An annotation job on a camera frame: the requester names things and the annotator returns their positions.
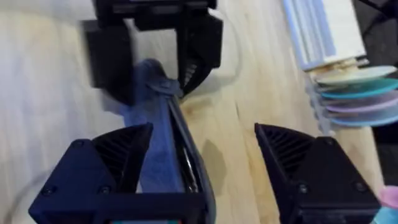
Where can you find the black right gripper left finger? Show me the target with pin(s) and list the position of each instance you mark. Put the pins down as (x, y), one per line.
(93, 168)

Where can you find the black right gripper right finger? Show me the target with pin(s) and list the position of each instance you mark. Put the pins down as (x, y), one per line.
(323, 180)

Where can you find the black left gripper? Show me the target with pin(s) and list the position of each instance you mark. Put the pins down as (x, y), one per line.
(149, 9)

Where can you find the blue soft zip bag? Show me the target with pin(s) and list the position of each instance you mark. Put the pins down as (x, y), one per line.
(158, 140)

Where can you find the clear bottle pink blue top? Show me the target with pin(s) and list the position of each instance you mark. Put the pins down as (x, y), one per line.
(388, 199)

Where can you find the clear plate rack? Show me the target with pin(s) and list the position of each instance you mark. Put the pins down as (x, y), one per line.
(318, 105)

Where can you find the purple plate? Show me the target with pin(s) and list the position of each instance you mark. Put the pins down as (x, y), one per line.
(363, 104)

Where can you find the teal plate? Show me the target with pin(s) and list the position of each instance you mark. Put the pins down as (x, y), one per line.
(363, 88)

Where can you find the cream plate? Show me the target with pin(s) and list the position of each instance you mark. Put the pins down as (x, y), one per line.
(357, 74)

